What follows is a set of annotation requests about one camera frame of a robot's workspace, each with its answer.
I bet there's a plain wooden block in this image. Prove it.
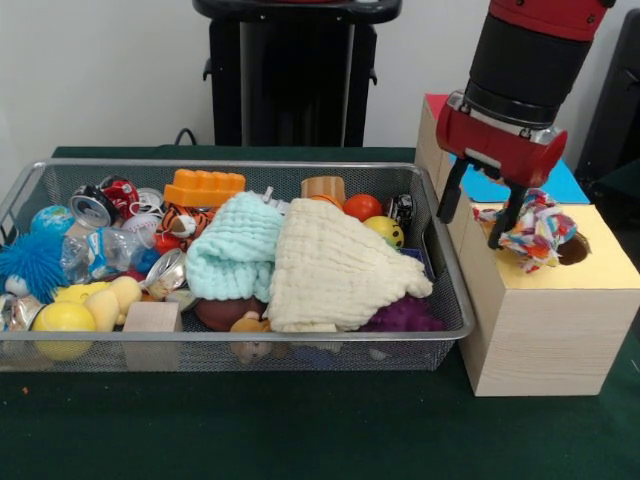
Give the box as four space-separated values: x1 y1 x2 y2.
122 301 184 371

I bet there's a plain yellow ball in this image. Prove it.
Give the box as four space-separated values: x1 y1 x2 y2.
32 301 98 361

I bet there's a dark green table cloth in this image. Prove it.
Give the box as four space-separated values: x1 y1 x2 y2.
588 159 640 236
0 144 640 480

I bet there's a light blue spiky ball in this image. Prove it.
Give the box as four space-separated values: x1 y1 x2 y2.
0 232 69 305

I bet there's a silver mesh bin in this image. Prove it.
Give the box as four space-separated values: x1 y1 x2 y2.
0 158 476 372

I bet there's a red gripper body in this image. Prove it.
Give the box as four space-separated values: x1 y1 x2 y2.
434 103 569 189

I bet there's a purple knobbly ball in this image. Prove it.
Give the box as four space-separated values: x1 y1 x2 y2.
359 294 446 333

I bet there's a mint green cloth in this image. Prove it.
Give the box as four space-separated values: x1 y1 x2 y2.
184 192 286 304

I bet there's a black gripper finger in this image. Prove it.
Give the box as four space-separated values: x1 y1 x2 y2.
487 182 526 250
435 158 471 223

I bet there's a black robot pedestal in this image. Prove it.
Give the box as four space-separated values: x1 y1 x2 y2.
192 0 404 148

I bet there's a colourful polka dot cloth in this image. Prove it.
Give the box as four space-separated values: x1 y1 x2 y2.
472 188 579 274

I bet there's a red-orange ball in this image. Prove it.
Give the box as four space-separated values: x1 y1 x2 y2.
343 193 384 221

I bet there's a yellow smiley ball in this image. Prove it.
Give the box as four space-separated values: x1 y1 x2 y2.
363 216 405 250

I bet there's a cream white cloth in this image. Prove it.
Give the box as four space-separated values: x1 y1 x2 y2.
264 198 434 334

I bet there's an orange tiger plush toy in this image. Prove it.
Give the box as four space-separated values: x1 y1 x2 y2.
155 202 219 251

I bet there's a black chair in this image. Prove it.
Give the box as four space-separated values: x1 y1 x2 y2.
574 9 640 174

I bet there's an orange toy brick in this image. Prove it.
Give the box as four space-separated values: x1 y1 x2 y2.
163 168 247 207

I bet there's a wooden box with three holes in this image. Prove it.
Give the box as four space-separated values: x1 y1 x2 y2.
415 92 640 398

